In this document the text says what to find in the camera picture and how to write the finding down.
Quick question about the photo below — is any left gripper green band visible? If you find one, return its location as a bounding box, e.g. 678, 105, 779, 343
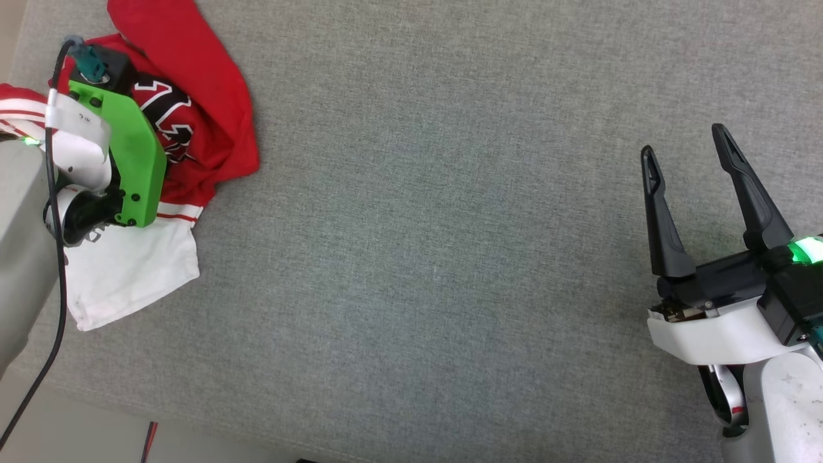
45, 80, 168, 229

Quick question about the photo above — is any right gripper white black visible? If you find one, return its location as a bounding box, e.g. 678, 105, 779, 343
641, 123, 823, 367

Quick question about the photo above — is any red white sports jersey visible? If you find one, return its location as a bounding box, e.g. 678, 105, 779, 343
0, 0, 261, 332

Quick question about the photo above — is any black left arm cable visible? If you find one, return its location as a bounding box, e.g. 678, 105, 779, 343
0, 37, 84, 451

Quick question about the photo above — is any right arm cable loop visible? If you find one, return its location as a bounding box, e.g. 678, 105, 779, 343
698, 363, 750, 439

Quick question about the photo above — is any red and black cable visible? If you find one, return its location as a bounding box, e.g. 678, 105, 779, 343
140, 421, 159, 463

